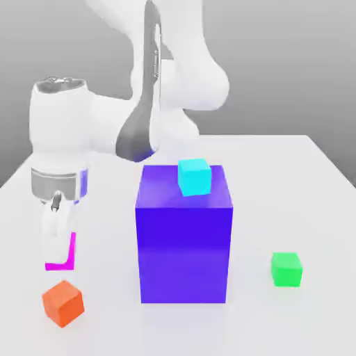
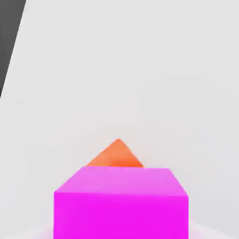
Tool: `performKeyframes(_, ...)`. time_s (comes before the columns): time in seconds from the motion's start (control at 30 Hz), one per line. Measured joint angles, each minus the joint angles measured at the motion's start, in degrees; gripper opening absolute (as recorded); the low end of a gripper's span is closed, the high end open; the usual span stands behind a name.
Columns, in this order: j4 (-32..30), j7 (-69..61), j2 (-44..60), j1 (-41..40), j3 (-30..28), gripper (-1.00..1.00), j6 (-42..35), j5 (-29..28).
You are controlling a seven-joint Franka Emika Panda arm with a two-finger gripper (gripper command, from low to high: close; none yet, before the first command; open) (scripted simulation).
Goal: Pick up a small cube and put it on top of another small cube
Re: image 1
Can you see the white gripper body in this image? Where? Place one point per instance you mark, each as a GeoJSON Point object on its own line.
{"type": "Point", "coordinates": [54, 231]}

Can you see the small magenta cube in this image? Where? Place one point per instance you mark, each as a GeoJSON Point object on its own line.
{"type": "Point", "coordinates": [71, 256]}

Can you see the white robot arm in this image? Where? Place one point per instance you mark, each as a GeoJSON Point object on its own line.
{"type": "Point", "coordinates": [155, 91]}

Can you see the small orange cube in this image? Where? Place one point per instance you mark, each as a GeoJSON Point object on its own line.
{"type": "Point", "coordinates": [62, 303]}

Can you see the small cyan cube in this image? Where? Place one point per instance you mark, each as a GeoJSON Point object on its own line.
{"type": "Point", "coordinates": [195, 178]}

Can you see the small green cube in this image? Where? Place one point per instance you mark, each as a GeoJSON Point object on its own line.
{"type": "Point", "coordinates": [286, 269]}

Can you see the large blue box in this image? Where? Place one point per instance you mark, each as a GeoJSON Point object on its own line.
{"type": "Point", "coordinates": [183, 244]}

